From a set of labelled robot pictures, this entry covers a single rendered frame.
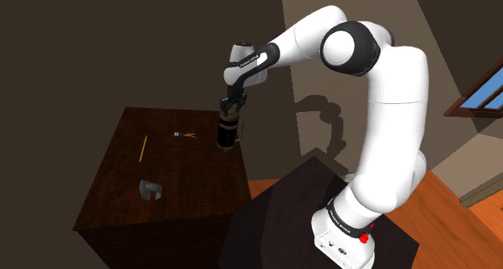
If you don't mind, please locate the yellow pencil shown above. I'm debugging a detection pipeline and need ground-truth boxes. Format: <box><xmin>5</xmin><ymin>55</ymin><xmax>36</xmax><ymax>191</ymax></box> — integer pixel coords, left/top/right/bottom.
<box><xmin>138</xmin><ymin>134</ymin><xmax>148</xmax><ymax>163</ymax></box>

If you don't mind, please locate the dark wooden table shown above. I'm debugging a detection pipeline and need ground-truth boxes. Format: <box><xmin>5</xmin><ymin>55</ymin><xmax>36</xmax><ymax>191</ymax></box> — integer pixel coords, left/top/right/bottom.
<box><xmin>73</xmin><ymin>106</ymin><xmax>252</xmax><ymax>269</ymax></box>

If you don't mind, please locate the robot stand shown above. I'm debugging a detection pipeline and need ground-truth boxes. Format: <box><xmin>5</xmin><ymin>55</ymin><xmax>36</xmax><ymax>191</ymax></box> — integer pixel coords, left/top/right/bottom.
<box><xmin>218</xmin><ymin>156</ymin><xmax>421</xmax><ymax>269</ymax></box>

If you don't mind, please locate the wooden framed window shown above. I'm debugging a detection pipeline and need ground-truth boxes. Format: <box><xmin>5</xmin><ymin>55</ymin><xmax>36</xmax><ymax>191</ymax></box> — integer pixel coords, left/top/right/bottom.
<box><xmin>443</xmin><ymin>57</ymin><xmax>503</xmax><ymax>118</ymax></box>

